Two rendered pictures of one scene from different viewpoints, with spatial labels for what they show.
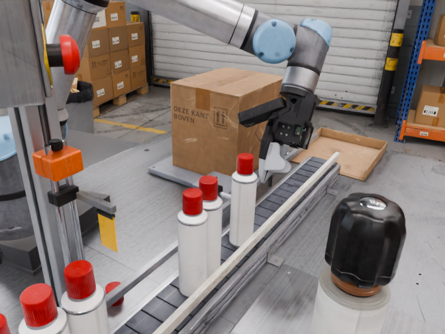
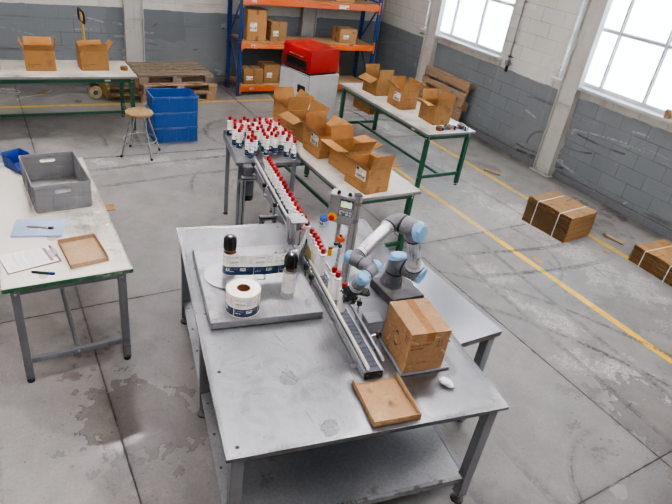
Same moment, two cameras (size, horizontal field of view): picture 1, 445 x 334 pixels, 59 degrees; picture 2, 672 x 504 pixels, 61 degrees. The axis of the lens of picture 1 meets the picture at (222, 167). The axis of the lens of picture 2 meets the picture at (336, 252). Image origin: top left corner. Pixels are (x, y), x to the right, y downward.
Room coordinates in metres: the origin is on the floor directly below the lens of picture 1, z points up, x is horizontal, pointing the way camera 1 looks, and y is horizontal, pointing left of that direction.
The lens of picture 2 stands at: (2.20, -2.42, 2.94)
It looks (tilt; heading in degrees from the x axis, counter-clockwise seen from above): 31 degrees down; 124
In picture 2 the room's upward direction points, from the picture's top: 9 degrees clockwise
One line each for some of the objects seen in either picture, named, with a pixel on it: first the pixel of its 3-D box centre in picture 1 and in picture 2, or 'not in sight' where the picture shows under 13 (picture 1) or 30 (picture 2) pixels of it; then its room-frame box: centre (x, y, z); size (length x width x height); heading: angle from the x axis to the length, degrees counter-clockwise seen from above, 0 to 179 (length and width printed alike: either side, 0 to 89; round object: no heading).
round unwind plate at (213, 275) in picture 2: not in sight; (228, 275); (-0.01, -0.30, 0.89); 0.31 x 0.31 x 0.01
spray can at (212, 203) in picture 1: (207, 228); (336, 285); (0.60, 0.02, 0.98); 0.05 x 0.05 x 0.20
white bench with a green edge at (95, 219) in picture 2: not in sight; (56, 256); (-1.57, -0.62, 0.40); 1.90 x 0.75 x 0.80; 158
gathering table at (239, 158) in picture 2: not in sight; (258, 186); (-1.48, 1.46, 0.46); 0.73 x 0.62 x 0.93; 148
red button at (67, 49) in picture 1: (63, 55); not in sight; (0.39, 0.16, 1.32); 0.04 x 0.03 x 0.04; 23
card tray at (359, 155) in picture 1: (340, 150); (385, 398); (1.30, -0.42, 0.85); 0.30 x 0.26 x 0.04; 148
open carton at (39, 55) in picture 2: not in sight; (38, 53); (-5.10, 1.18, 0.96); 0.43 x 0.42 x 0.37; 65
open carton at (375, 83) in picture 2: not in sight; (378, 79); (-2.31, 4.69, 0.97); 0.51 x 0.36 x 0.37; 71
